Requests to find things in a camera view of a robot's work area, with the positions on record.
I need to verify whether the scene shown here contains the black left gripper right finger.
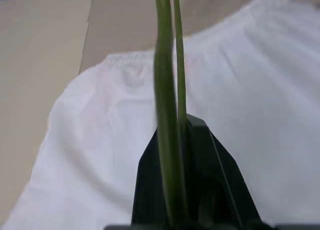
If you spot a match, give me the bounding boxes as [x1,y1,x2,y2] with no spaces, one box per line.
[178,114,263,227]

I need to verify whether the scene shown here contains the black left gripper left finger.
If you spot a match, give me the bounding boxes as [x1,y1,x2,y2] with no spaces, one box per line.
[130,126,170,226]

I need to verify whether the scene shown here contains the green plant stems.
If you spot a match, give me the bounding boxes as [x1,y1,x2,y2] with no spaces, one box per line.
[152,0,189,228]

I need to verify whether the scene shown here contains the white shorts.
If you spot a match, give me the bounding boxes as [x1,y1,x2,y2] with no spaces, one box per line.
[0,0,320,230]

